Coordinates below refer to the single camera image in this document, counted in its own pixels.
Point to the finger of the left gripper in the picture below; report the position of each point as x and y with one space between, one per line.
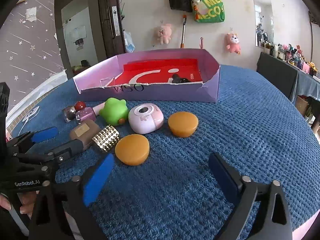
45 134
62 153

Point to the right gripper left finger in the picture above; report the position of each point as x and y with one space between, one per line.
49 220

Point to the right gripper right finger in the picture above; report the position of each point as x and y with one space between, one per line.
272 221

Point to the brown square compact case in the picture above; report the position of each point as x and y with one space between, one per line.
85 132

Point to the glitter bottle with red cap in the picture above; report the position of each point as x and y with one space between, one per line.
69 112

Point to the gold studded cylinder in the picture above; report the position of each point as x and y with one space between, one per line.
107 138

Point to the purple nail polish bottle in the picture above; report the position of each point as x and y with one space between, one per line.
88 113

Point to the green and orange toy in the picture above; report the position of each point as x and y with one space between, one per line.
115 112

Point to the orange round puck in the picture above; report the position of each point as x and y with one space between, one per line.
183 124
133 149

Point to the pink round gadget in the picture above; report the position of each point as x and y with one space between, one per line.
145 118

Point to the person's left hand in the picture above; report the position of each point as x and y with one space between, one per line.
27 199

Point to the blue textured table cloth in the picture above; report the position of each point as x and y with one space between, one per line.
173 194

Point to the star patterned curtain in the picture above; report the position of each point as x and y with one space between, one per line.
29 49

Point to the red Miniso paper liner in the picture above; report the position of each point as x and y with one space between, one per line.
157 71

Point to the side table with blue cloth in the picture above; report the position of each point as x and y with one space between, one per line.
290 80

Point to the purple cardboard tray box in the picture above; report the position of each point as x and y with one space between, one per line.
92 84

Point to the dark wooden door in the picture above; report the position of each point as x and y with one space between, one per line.
111 25

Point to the pink plush toy left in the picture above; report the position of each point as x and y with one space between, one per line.
164 34

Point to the pink plush toy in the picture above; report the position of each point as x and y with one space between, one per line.
164 34
233 43

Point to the mop with orange grip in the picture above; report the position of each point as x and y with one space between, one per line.
183 31

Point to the cosmetics clutter on table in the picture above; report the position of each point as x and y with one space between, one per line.
292 55

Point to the pink plush toy right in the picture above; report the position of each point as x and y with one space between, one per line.
233 43

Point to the green tote bag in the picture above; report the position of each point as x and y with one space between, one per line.
209 11

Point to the wall mirror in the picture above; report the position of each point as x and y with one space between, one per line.
264 23

